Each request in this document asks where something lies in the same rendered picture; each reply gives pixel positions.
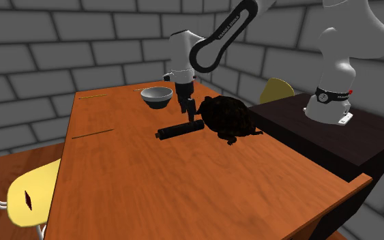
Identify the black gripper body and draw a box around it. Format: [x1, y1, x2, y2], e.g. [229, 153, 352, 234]
[174, 82, 194, 102]

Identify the black cylinder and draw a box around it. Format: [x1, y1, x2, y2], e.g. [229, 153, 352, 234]
[155, 119, 206, 141]

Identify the grey bowl with black outside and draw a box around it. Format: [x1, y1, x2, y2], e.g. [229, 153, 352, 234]
[140, 87, 174, 110]

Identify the dark turtle figure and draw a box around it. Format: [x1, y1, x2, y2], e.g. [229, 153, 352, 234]
[196, 95, 264, 147]

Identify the orange wooden table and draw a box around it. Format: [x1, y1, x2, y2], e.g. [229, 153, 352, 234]
[43, 80, 374, 240]

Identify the dark robot stand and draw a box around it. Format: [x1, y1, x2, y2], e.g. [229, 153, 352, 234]
[248, 92, 384, 240]

